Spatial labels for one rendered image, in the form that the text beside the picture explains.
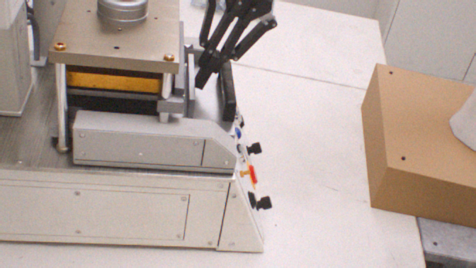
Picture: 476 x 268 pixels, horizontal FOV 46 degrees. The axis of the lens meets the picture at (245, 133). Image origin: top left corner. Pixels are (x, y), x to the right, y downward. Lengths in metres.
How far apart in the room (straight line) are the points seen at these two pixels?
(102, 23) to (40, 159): 0.23
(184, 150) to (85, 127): 0.15
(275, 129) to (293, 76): 0.27
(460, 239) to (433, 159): 0.17
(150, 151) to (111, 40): 0.18
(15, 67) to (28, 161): 0.15
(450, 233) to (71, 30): 0.82
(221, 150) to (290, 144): 0.45
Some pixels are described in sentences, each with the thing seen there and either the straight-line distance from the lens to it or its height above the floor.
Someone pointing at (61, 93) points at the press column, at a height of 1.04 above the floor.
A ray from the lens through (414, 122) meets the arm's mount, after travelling 1.29.
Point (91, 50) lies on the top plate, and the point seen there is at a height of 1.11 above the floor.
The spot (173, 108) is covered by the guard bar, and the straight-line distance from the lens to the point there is 0.85.
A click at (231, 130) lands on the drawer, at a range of 0.93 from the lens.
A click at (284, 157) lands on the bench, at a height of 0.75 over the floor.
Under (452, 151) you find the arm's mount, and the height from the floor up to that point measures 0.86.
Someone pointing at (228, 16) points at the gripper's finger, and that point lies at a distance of 0.91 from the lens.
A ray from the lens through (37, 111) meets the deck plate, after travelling 1.01.
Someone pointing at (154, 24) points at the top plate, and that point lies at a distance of 0.91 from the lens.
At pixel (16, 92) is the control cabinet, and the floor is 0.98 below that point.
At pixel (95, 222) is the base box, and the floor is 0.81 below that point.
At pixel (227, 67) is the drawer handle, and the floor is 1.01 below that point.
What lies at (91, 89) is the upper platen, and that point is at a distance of 0.89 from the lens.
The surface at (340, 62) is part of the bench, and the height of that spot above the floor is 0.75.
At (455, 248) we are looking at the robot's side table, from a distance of 1.21.
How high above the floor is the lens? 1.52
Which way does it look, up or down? 36 degrees down
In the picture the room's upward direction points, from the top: 11 degrees clockwise
